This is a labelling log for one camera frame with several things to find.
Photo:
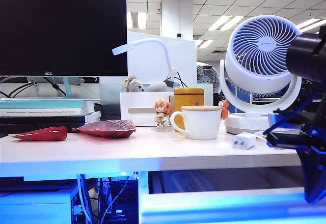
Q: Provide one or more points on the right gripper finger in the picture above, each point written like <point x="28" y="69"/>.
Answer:
<point x="314" y="175"/>

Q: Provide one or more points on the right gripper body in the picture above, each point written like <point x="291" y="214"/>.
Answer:
<point x="293" y="140"/>

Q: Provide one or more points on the white desk drawer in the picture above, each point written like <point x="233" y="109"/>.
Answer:
<point x="216" y="208"/>

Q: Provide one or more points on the white USB charger plug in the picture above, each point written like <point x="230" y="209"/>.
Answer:
<point x="242" y="141"/>

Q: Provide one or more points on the small orange fox figurine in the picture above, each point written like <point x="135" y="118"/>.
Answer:
<point x="224" y="109"/>

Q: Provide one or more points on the white ceramic mug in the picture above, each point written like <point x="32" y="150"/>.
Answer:
<point x="201" y="124"/>

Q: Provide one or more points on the round wooden mug lid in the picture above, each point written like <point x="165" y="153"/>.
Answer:
<point x="201" y="108"/>

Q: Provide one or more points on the white desk fan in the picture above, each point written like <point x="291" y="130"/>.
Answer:
<point x="257" y="45"/>

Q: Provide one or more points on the grey background fan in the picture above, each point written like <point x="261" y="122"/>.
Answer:
<point x="207" y="76"/>

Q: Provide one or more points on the yellow cylindrical canister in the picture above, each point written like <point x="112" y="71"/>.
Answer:
<point x="188" y="96"/>

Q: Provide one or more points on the blue wet wipes pack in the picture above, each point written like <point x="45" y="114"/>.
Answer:
<point x="180" y="182"/>

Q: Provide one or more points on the orange-haired anime figurine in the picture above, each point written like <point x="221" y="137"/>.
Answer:
<point x="160" y="107"/>

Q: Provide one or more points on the grey plush toy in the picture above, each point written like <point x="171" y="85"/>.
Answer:
<point x="156" y="87"/>

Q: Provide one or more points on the white storage box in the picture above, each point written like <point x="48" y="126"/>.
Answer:
<point x="142" y="101"/>

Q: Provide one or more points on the white partition panel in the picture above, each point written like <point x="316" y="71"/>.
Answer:
<point x="147" y="63"/>

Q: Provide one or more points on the white gooseneck desk lamp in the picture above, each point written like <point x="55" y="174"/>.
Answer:
<point x="158" y="41"/>

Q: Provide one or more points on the beige plush toy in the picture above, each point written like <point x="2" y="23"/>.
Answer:
<point x="133" y="84"/>

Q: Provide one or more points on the computer case under desk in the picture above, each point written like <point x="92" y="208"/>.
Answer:
<point x="119" y="201"/>

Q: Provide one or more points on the red patterned pouch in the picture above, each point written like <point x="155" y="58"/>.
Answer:
<point x="107" y="128"/>

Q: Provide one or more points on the silver teal monitor stand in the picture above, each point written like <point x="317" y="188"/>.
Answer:
<point x="66" y="88"/>

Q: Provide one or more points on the red chili pepper toy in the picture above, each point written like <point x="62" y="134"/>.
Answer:
<point x="45" y="134"/>

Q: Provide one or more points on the black AOC computer monitor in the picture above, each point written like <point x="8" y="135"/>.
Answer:
<point x="63" y="30"/>

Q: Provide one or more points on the black hardcover book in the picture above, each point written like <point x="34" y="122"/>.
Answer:
<point x="38" y="128"/>

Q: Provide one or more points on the white hardcover book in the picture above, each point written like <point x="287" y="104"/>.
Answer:
<point x="38" y="112"/>

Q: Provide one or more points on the teal hardcover book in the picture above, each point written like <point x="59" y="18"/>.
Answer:
<point x="38" y="104"/>

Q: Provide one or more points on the white under-desk cabinet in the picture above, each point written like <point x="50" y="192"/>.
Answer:
<point x="33" y="206"/>

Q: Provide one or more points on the black Corsair mouse pad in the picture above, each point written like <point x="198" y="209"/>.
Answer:
<point x="3" y="135"/>

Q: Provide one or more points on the small black wall sensor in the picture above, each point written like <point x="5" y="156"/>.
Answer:
<point x="180" y="35"/>

